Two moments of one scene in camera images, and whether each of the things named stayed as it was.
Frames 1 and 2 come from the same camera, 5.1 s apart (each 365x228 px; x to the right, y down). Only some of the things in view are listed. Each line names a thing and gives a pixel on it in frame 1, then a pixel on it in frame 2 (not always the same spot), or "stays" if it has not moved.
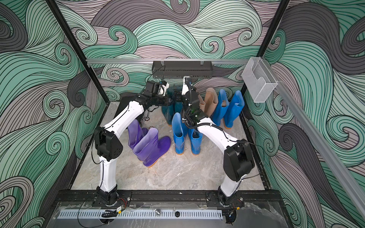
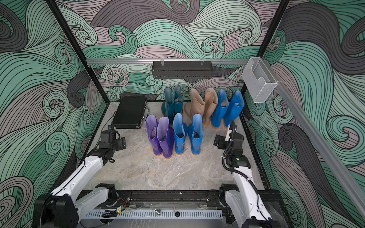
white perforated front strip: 139,214 stays
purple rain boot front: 150,147 -> 165,136
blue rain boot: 221,109 stays
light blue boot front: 178,136 stays
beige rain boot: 211,101 stays
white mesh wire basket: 259,80 stays
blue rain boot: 233,109 stays
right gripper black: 196,91 -> 222,140
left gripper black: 166,100 -> 121,144
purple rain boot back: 135,132 -> 154,133
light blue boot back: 195,138 stays
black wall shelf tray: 168,69 stays
